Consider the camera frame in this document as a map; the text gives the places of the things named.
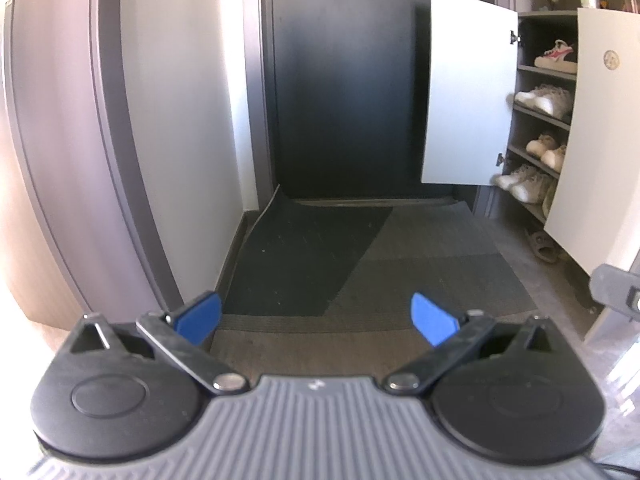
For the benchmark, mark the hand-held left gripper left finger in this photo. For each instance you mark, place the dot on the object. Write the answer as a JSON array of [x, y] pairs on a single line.
[[200, 312]]

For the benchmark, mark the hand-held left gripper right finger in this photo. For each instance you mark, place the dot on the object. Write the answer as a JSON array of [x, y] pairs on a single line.
[[432, 317]]

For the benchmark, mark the white lace-up sneaker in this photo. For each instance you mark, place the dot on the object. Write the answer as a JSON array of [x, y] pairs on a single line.
[[525, 97], [555, 105]]

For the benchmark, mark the dark slipper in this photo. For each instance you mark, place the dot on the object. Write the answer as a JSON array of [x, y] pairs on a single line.
[[580, 285]]

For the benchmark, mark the grey patterned door mat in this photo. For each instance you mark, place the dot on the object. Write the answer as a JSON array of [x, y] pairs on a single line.
[[425, 270]]

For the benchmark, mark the beige slide sandal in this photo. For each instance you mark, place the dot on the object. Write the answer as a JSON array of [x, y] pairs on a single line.
[[542, 250]]

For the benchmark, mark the white cabinet door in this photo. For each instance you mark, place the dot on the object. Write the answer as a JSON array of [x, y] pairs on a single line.
[[600, 160], [470, 90]]

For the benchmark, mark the round gold sticker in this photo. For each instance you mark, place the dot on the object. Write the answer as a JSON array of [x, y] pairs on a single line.
[[611, 60]]

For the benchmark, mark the white sneaker with red stripe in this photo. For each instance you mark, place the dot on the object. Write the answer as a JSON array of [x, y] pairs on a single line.
[[560, 52]]

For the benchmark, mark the black entrance door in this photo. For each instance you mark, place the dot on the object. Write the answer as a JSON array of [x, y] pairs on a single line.
[[350, 85]]

